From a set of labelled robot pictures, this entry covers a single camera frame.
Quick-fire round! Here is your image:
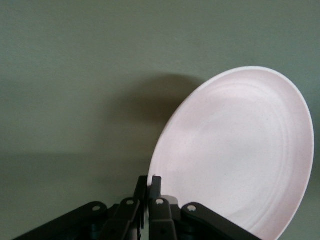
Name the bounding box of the brown table cover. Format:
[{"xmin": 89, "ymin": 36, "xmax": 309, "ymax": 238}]
[{"xmin": 0, "ymin": 0, "xmax": 320, "ymax": 240}]

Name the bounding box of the pink shallow bowl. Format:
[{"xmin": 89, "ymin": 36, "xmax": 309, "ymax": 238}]
[{"xmin": 147, "ymin": 65, "xmax": 315, "ymax": 238}]

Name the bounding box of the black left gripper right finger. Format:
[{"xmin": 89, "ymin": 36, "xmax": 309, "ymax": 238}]
[{"xmin": 148, "ymin": 175, "xmax": 260, "ymax": 240}]

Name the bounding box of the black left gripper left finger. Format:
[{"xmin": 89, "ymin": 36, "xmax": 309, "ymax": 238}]
[{"xmin": 11, "ymin": 175, "xmax": 149, "ymax": 240}]

